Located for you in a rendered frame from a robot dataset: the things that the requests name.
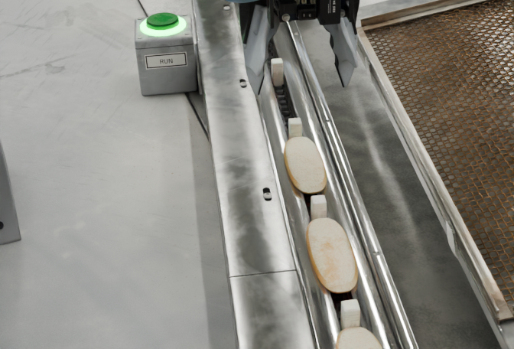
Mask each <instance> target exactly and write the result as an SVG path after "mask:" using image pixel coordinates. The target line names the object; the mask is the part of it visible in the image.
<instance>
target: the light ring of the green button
mask: <svg viewBox="0 0 514 349"><path fill-rule="evenodd" d="M179 23H180V24H179V25H178V26H177V27H175V28H172V29H169V30H164V31H156V30H151V29H149V28H147V27H146V20H144V21H143V22H142V23H141V25H140V28H141V31H142V32H143V33H145V34H149V35H153V36H166V35H171V34H176V33H177V32H180V31H182V30H183V29H184V28H185V26H186V22H185V20H184V19H183V18H181V17H179Z"/></svg>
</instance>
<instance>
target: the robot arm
mask: <svg viewBox="0 0 514 349"><path fill-rule="evenodd" d="M226 1H228V2H234V3H238V9H239V23H240V30H241V36H242V49H243V55H244V61H245V67H246V74H247V77H248V81H249V84H250V86H251V88H252V91H253V93H254V94H255V95H259V94H260V91H261V88H262V84H263V80H264V77H265V76H264V64H265V62H266V61H267V59H268V56H269V52H268V44H269V41H270V39H271V38H272V37H273V36H274V35H275V34H276V32H277V31H278V27H279V25H280V22H290V21H295V20H299V21H305V20H314V19H316V18H317V20H318V21H319V23H320V25H323V26H324V28H325V29H326V30H327V31H328V32H330V46H331V48H332V50H333V52H334V54H335V63H334V64H335V67H336V69H337V72H338V75H339V78H340V81H341V83H342V86H343V87H347V86H348V84H349V82H350V79H351V76H352V75H353V70H354V68H357V67H358V65H359V64H358V60H357V58H356V48H357V38H358V35H357V30H356V17H357V13H358V9H359V0H274V1H273V0H226ZM274 3H275V7H276V10H277V11H276V10H275V8H274Z"/></svg>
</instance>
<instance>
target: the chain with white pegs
mask: <svg viewBox="0 0 514 349"><path fill-rule="evenodd" d="M268 52H269V56H268V59H267V61H266V63H267V66H268V71H269V74H270V77H271V80H272V85H273V88H274V91H275V95H276V99H277V102H278V107H279V110H280V113H281V117H282V121H283V124H284V127H285V131H286V135H287V138H288V140H289V139H291V138H294V137H302V122H301V118H294V116H293V113H292V110H291V106H290V103H289V100H288V95H287V93H286V90H285V85H284V77H283V62H282V59H281V58H276V57H275V52H274V50H273V46H272V43H271V39H270V41H269V44H268ZM303 195H304V200H305V203H306V207H307V212H308V214H309V217H310V221H312V220H315V219H318V218H327V202H326V198H325V196H324V195H317V194H304V193H303ZM330 294H331V297H332V300H333V305H334V308H335V312H336V314H337V319H338V322H339V326H340V330H341V331H342V330H343V329H345V328H350V327H359V321H360V308H359V304H358V301H357V300H356V299H352V300H349V299H348V296H347V293H339V294H337V293H332V292H330ZM336 301H341V302H336ZM339 311H341V313H339Z"/></svg>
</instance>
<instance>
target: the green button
mask: <svg viewBox="0 0 514 349"><path fill-rule="evenodd" d="M179 24H180V23H179V17H178V16H176V15H175V14H172V13H168V12H162V13H157V14H153V15H151V16H149V17H148V18H147V19H146V27H147V28H149V29H151V30H156V31H164V30H169V29H172V28H175V27H177V26H178V25H179Z"/></svg>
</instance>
